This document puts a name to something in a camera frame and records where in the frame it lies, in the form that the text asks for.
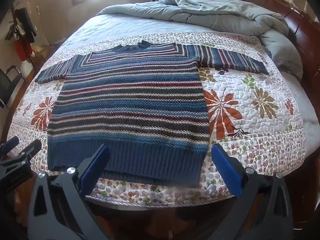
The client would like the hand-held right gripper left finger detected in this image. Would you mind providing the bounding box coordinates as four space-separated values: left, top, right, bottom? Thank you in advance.
27 144 110 240

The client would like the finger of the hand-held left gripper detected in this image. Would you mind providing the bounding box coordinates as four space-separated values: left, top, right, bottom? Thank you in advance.
0 139 42 174
0 136 20 157

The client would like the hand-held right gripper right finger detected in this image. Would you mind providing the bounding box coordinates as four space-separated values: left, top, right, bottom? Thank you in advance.
211 144 294 240

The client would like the striped knit sweater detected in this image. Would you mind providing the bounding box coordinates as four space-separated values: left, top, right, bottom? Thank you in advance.
35 40 270 188

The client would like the floral quilt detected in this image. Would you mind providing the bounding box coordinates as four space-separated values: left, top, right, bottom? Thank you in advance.
6 31 307 208

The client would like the black chair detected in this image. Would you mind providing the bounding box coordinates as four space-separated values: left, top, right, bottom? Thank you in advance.
0 64 28 108

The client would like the black hanging garment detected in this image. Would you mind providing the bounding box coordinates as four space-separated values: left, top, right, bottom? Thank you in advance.
15 7 37 43

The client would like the light blue quilted bedsheet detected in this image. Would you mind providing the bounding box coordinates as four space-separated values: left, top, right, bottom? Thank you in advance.
61 4 320 153

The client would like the grey-blue duvet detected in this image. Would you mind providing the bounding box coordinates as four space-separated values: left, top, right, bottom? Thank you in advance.
96 0 304 80

